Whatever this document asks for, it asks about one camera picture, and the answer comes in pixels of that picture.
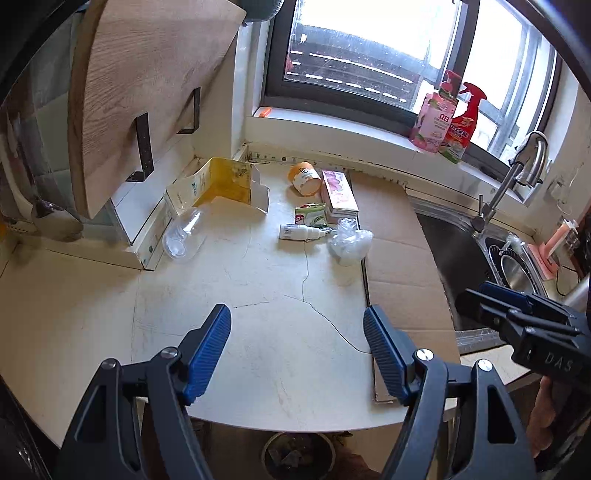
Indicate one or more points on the small white bottle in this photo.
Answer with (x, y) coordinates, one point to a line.
(298, 231)

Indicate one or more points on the round trash bin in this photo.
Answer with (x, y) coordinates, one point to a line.
(298, 457)

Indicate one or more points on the pink holder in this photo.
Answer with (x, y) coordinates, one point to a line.
(551, 249)

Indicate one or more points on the green basket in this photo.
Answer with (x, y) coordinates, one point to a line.
(263, 11)

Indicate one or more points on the flat cardboard sheet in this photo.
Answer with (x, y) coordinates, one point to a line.
(401, 258)

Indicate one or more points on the person's right hand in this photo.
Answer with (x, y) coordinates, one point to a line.
(540, 415)

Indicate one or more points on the pink detergent bottle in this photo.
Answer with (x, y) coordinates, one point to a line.
(434, 124)

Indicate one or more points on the wooden cutting board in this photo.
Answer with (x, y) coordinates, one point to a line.
(147, 83)

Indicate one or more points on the black metal board rack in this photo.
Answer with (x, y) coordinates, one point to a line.
(145, 147)

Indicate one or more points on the clear plastic bottle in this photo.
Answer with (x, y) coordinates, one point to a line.
(184, 233)

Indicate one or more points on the white plastic bag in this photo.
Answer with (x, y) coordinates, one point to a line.
(348, 242)

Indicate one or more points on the stainless steel sink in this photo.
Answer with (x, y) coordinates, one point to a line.
(457, 263)

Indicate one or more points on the dark framed window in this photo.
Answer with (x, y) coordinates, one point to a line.
(277, 55)

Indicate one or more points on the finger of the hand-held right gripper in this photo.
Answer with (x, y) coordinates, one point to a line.
(480, 307)
(503, 293)

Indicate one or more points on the steel faucet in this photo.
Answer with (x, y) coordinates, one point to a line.
(503, 184)

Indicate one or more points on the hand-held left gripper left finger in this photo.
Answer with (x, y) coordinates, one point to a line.
(207, 350)

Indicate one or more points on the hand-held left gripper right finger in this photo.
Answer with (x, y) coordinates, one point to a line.
(383, 346)

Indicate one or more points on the orange paper cup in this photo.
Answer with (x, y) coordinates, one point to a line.
(305, 180)

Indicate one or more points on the yellow carton box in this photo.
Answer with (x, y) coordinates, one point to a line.
(221, 184)

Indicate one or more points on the steel bowl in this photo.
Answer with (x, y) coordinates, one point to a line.
(515, 272)

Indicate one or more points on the green packet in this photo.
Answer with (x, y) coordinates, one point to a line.
(311, 213)

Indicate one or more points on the red spray bottle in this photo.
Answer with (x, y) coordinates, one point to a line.
(464, 129)

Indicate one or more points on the pink box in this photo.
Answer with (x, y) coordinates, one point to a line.
(339, 194)

